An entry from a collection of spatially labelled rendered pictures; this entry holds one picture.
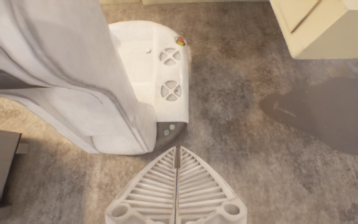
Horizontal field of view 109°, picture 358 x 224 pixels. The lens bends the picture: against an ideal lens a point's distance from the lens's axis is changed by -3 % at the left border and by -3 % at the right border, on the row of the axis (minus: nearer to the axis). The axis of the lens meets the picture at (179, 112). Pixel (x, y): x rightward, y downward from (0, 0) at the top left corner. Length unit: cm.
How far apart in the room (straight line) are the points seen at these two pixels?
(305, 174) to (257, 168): 28
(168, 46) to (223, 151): 64
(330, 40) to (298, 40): 5
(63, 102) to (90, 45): 21
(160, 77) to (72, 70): 43
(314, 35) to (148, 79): 54
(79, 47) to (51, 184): 99
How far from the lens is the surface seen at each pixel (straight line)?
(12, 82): 26
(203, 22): 136
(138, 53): 74
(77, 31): 22
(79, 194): 103
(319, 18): 36
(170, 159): 16
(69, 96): 38
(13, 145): 123
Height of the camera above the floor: 83
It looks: 72 degrees down
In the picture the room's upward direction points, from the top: 4 degrees counter-clockwise
